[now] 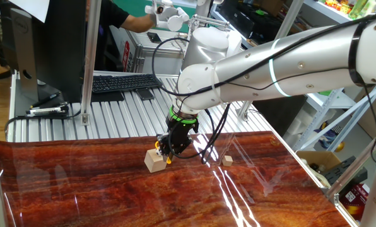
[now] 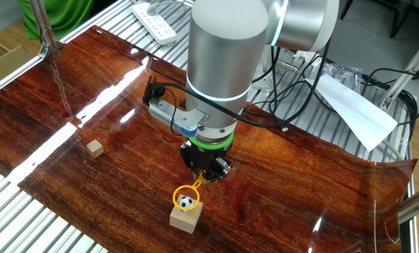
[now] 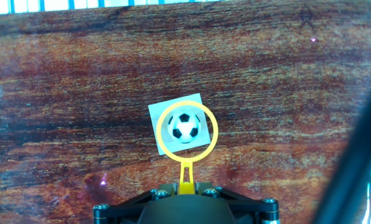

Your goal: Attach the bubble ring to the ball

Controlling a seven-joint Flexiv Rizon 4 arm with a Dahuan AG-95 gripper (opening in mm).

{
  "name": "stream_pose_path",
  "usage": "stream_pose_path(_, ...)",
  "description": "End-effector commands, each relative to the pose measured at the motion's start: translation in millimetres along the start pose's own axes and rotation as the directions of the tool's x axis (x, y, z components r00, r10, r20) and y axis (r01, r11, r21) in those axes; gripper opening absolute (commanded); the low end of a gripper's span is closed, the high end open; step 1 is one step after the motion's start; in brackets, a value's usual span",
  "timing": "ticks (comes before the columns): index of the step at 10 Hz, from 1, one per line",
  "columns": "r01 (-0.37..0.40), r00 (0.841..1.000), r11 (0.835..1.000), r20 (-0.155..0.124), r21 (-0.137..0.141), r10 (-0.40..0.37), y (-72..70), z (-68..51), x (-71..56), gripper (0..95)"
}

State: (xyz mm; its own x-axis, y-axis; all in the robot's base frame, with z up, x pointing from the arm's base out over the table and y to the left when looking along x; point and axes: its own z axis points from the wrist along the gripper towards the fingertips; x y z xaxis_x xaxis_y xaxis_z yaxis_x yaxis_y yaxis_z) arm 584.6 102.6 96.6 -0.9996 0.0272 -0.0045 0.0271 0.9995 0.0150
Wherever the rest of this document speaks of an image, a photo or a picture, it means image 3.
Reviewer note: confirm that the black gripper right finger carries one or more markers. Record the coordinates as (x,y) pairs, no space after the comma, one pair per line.
(254,213)

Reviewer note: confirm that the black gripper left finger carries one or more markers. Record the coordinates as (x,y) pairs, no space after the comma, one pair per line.
(120,213)

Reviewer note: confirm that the small soccer ball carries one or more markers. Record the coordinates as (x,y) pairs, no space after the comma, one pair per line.
(184,126)

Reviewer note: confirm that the large wooden block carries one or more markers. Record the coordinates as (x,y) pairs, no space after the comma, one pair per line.
(154,112)

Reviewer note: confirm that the glossy wood-grain mat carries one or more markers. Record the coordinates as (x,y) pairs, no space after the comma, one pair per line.
(79,77)

